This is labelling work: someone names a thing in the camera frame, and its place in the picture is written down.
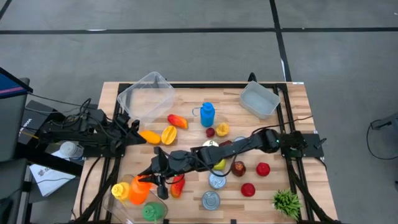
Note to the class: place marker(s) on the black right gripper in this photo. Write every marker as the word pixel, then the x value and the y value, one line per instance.
pixel 182 162

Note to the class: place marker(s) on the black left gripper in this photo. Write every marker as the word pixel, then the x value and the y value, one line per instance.
pixel 118 140

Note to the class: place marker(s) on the orange yellow toy mango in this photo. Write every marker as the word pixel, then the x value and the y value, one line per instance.
pixel 150 137

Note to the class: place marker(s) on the large red yellow toy mango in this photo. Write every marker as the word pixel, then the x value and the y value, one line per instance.
pixel 178 188

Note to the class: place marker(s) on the orange plastic water bottle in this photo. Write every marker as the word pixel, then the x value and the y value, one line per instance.
pixel 139 190

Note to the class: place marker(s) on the yellow toy mango half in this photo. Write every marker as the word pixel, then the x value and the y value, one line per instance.
pixel 168 135

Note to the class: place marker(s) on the green plastic water bottle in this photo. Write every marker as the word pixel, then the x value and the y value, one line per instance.
pixel 152 212

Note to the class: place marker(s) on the yellow plastic water bottle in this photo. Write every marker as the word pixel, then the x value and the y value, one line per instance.
pixel 120 190

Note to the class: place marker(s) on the small red yellow toy mango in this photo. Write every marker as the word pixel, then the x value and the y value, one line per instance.
pixel 177 121

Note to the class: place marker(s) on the yellow green toy pear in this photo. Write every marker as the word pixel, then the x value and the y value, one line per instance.
pixel 220 165

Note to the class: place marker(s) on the small dark red toy plum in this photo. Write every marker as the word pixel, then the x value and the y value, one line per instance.
pixel 210 132

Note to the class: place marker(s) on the blue plastic water bottle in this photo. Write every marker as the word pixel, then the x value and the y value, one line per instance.
pixel 207 115

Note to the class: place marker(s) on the mustard yellow toy fruit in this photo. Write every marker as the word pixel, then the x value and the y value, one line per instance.
pixel 222 129

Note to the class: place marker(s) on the dark red toy pomegranate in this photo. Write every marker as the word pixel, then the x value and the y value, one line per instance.
pixel 238 168

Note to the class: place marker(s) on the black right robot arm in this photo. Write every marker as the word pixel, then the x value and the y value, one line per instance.
pixel 236 149

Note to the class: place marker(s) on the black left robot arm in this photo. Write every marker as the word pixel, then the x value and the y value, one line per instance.
pixel 77 137

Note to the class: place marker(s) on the large clear plastic bin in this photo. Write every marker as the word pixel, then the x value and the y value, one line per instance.
pixel 146 96

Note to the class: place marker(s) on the clear plastic container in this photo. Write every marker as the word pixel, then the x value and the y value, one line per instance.
pixel 119 210

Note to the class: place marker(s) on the green label tuna can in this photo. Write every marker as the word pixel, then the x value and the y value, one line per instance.
pixel 211 200

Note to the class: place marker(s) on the silver tin can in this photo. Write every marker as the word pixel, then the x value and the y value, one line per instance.
pixel 239 138
pixel 217 180
pixel 210 143

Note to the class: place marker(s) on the red toy apple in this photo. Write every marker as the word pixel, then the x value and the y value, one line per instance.
pixel 247 189

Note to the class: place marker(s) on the white paper sheets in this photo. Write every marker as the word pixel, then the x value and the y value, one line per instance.
pixel 49 180

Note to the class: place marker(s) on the black case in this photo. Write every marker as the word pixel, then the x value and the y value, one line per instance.
pixel 34 118

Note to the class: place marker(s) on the grey cabinet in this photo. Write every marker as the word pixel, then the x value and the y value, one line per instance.
pixel 12 124

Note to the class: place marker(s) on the green artificial plant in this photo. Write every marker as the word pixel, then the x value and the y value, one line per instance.
pixel 286 203

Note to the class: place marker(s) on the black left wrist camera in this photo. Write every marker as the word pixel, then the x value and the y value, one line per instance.
pixel 122 119

